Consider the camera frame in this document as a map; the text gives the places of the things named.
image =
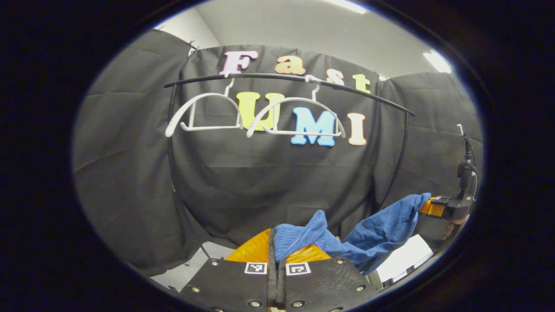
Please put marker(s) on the white plastic hanger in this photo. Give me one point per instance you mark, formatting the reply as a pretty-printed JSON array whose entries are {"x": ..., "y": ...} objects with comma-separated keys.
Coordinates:
[
  {"x": 208, "y": 96},
  {"x": 295, "y": 101}
]

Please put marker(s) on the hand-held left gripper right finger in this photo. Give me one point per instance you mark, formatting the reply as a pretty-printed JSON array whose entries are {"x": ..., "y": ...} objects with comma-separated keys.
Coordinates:
[{"x": 325, "y": 286}]

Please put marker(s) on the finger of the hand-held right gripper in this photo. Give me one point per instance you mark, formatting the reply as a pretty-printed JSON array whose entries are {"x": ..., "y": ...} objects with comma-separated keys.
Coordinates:
[{"x": 431, "y": 208}]

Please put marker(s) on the black backdrop cloth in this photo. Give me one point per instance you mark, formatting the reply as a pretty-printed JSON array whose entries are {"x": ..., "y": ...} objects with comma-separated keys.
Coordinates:
[{"x": 238, "y": 182}]

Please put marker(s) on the black clothes rack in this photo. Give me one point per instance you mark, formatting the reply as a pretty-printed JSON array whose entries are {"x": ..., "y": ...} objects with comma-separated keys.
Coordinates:
[{"x": 282, "y": 78}]

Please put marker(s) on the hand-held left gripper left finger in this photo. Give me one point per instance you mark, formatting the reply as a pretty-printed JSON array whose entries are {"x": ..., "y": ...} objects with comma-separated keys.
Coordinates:
[{"x": 230, "y": 286}]

